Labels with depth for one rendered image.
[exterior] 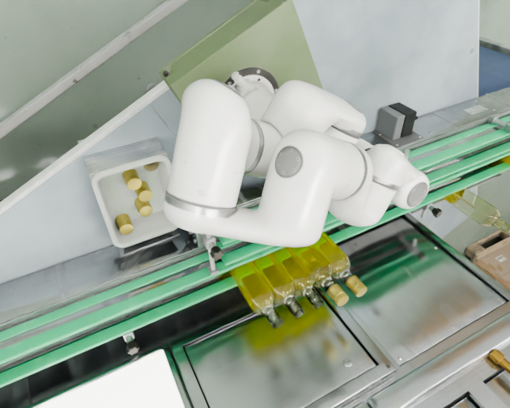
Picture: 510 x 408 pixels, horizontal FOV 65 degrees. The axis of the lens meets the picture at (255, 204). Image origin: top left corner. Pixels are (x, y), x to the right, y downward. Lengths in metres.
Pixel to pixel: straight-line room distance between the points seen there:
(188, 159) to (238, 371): 0.71
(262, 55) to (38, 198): 0.59
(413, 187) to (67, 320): 0.79
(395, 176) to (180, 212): 0.39
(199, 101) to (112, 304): 0.68
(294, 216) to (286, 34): 0.54
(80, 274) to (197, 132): 0.71
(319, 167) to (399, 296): 0.87
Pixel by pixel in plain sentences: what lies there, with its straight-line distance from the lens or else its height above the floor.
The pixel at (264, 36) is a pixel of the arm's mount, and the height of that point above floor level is 0.84.
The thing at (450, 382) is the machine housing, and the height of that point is 1.40.
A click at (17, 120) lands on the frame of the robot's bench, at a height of 0.20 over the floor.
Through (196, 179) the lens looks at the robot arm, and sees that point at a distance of 0.44.
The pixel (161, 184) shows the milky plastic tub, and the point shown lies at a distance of 1.03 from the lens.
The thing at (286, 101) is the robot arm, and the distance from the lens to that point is 0.59.
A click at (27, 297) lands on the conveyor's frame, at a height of 0.83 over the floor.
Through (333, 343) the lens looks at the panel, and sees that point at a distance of 1.10.
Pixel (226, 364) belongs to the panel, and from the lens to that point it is 1.07.
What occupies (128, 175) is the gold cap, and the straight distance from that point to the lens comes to 0.96.
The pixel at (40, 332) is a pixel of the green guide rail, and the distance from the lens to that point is 1.04.
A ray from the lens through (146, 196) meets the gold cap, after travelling 0.98.
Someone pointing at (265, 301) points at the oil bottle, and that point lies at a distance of 0.98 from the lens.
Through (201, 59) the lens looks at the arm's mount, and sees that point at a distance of 0.86.
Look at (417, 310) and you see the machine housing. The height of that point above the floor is 1.20.
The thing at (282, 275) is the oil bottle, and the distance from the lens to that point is 1.02.
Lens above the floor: 1.60
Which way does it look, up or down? 44 degrees down
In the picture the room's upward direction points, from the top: 140 degrees clockwise
